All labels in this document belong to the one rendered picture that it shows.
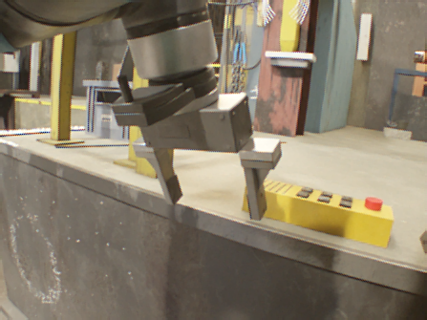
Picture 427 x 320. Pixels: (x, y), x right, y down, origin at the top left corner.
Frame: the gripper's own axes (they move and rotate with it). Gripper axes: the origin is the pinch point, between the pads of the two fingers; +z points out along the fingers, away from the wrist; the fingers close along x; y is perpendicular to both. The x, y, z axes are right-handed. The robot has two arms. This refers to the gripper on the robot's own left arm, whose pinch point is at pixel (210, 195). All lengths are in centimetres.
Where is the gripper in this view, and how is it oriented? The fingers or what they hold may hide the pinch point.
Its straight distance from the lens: 39.9
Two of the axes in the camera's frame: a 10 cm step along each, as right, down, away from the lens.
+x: -8.6, -0.7, 5.0
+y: 4.6, -5.1, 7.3
